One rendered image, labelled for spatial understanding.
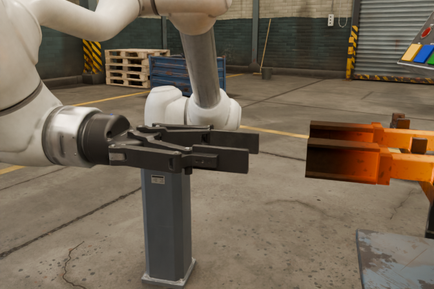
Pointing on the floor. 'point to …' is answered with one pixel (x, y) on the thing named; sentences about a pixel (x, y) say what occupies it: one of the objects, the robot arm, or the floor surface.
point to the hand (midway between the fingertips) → (232, 149)
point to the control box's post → (430, 223)
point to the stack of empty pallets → (125, 63)
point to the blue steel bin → (178, 72)
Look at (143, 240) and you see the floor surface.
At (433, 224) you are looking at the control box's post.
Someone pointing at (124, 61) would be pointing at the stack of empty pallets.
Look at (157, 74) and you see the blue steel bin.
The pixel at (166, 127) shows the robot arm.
